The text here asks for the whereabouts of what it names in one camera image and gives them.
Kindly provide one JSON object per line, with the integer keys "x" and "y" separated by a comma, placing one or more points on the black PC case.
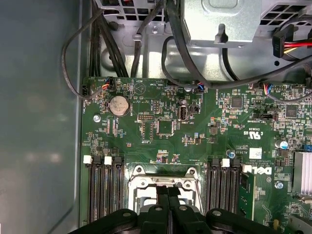
{"x": 36, "y": 122}

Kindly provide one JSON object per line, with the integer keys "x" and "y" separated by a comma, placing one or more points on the green motherboard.
{"x": 136, "y": 151}

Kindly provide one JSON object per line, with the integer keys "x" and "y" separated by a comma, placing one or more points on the silver internal USB port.
{"x": 182, "y": 112}

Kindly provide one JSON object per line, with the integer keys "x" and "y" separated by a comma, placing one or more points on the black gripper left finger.
{"x": 153, "y": 224}

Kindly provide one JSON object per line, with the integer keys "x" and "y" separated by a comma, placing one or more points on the green RAM stick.
{"x": 247, "y": 195}

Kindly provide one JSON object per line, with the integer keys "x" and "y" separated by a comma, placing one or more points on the silver chipset heatsink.
{"x": 303, "y": 170}

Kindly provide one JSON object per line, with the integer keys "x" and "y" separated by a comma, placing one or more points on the CPU socket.
{"x": 142, "y": 182}

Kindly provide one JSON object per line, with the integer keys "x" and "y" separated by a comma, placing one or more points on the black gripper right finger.
{"x": 190, "y": 224}

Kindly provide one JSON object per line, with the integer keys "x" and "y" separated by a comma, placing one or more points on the silver coin battery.
{"x": 118, "y": 105}

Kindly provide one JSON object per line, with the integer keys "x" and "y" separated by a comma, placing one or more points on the black power connector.
{"x": 282, "y": 41}

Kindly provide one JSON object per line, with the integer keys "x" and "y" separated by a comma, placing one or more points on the grey metal drive cage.
{"x": 219, "y": 14}

